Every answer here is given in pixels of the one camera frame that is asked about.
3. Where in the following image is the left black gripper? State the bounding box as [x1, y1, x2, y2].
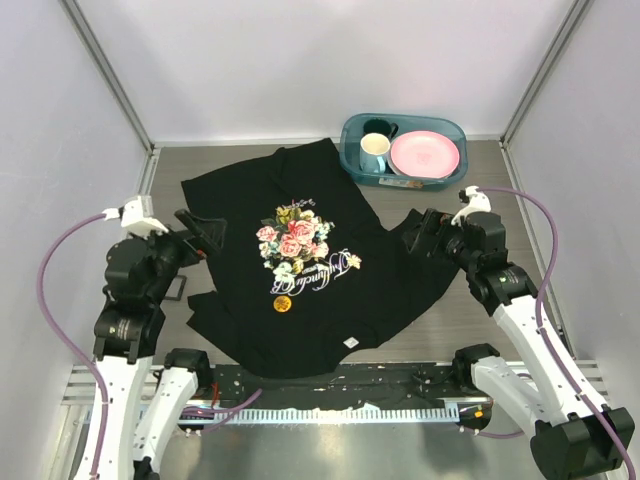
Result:
[135, 207, 226, 300]

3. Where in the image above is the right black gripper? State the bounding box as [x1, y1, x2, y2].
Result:
[403, 208, 479, 272]

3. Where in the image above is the round orange brooch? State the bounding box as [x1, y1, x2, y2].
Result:
[273, 296, 292, 313]

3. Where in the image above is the black floral print t-shirt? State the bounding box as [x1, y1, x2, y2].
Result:
[182, 139, 458, 379]

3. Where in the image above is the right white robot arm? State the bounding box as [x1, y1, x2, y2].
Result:
[403, 209, 635, 479]

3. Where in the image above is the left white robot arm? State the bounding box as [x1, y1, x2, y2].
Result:
[76, 209, 227, 479]

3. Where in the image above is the white garment label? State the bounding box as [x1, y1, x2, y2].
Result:
[344, 337, 358, 348]

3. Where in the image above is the left black display box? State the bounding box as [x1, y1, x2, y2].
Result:
[164, 275, 187, 302]

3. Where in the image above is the pink plate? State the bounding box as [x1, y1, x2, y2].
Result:
[390, 130, 460, 179]

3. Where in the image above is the light blue mug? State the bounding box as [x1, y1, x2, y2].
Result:
[359, 133, 391, 174]

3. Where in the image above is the teal plastic basin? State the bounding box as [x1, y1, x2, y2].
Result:
[339, 113, 468, 190]

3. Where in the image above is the dark green mug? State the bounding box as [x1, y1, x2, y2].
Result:
[363, 118, 399, 140]

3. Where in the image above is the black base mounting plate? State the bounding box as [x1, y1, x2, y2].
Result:
[212, 362, 489, 410]

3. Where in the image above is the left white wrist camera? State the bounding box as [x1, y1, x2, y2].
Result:
[120, 195, 169, 238]

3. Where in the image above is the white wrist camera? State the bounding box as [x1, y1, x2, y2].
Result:
[451, 186, 491, 226]
[120, 195, 169, 238]

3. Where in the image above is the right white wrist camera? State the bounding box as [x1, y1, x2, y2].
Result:
[451, 186, 491, 226]

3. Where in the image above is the white slotted cable duct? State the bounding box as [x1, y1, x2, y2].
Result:
[229, 404, 459, 425]

